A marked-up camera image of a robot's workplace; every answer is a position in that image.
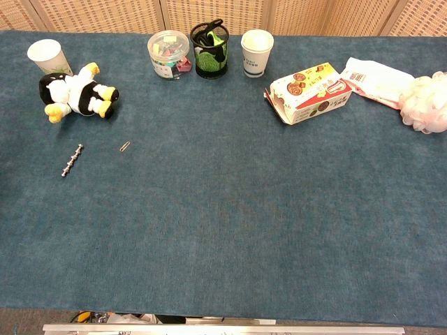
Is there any small metal chain piece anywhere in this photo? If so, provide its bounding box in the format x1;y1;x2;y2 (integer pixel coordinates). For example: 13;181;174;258
61;143;85;179

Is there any blue felt table mat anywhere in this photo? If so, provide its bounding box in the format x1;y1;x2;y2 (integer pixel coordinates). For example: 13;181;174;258
0;29;447;328

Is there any black mesh pen holder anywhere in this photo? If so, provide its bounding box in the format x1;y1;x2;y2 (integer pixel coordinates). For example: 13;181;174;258
189;18;230;80

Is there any open snack carton box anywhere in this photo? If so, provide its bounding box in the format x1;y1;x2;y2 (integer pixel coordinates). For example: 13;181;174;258
263;61;353;126

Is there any white paper cup blue print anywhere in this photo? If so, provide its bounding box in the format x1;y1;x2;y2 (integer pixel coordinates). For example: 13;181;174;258
240;29;274;78

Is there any clear jar of binder clips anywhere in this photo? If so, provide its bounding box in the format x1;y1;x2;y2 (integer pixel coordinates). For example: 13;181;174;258
147;29;191;80

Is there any woven bamboo folding screen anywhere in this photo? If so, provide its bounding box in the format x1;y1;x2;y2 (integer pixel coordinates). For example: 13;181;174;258
0;0;447;38

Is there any black white penguin plush toy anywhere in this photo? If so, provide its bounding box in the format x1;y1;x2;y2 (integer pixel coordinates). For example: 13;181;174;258
38;61;120;124

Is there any white red plastic packet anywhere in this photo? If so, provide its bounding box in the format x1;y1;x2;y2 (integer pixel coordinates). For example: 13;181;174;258
339;57;416;110

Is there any white paper cup green print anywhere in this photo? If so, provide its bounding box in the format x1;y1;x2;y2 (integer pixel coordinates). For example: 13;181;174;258
27;38;73;77

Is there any aluminium frame rail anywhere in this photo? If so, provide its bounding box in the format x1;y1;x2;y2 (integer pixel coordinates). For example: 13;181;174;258
42;323;406;335

